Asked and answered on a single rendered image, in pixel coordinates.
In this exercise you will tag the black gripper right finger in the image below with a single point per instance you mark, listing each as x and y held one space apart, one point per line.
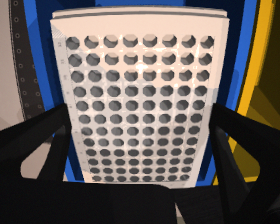
239 204

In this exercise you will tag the white well plate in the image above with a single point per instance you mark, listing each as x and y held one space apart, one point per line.
173 155

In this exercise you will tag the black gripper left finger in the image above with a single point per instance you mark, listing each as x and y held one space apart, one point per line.
19 141

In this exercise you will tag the yellow bin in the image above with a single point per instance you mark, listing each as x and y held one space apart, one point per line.
264 105

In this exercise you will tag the blue bin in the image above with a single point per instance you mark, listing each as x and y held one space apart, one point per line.
39 13

